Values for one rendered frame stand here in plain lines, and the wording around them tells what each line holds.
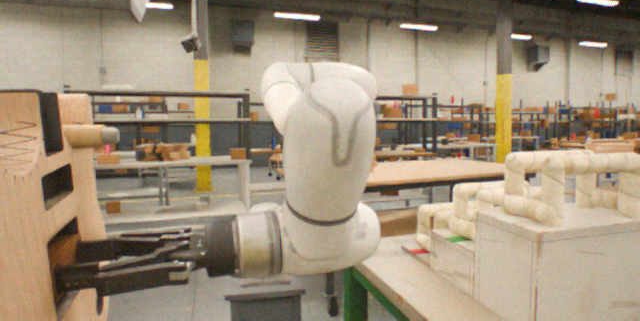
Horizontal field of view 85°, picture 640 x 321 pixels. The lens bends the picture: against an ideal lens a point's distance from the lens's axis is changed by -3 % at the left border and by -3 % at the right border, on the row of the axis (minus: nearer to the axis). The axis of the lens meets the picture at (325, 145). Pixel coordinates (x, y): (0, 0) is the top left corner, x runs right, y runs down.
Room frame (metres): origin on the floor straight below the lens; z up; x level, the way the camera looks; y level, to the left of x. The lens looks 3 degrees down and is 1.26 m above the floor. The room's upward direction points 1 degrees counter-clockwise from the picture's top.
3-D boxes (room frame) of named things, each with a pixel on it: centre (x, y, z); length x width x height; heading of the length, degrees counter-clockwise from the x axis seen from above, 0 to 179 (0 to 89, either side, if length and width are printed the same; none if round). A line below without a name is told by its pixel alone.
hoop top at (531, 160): (0.65, -0.42, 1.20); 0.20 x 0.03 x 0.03; 104
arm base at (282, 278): (1.32, 0.25, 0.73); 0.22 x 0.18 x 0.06; 100
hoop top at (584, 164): (0.57, -0.44, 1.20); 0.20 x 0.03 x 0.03; 104
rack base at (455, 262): (0.77, -0.39, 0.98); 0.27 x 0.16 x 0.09; 105
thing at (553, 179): (0.55, -0.36, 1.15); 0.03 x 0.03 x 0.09
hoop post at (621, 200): (0.59, -0.52, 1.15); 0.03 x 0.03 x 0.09
